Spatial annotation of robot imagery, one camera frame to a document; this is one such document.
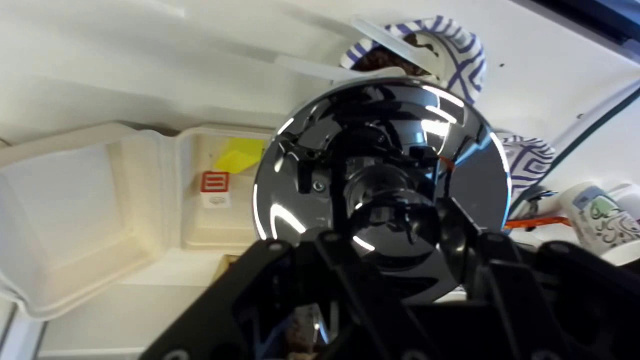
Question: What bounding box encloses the silver lid with knob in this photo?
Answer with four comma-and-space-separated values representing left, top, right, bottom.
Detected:
252, 77, 513, 306

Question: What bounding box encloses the orange stick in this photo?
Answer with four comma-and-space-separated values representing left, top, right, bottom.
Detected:
504, 216, 572, 231

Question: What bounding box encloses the white plastic fork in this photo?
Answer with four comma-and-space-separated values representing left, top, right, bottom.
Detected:
274, 54, 407, 83

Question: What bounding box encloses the yellow paper note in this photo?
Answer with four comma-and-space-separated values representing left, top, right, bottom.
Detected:
214, 137, 266, 175

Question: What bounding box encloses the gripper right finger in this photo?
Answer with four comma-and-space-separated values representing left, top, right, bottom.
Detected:
434, 197, 640, 360

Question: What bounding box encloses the white plastic knife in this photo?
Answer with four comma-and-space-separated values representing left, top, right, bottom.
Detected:
350, 17, 443, 76

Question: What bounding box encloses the white foam takeout container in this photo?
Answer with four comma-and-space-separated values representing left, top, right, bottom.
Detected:
0, 122, 276, 321

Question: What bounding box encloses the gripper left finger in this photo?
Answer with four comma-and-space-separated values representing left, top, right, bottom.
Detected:
137, 231, 401, 360

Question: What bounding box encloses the red and white sachet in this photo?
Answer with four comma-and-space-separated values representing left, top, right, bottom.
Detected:
200, 171, 232, 209

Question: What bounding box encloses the green patterned paper cup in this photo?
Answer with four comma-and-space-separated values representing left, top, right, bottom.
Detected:
559, 182, 640, 251

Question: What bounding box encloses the blue patterned paper plate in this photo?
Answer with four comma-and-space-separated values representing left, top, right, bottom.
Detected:
495, 134, 556, 202
340, 15, 487, 105

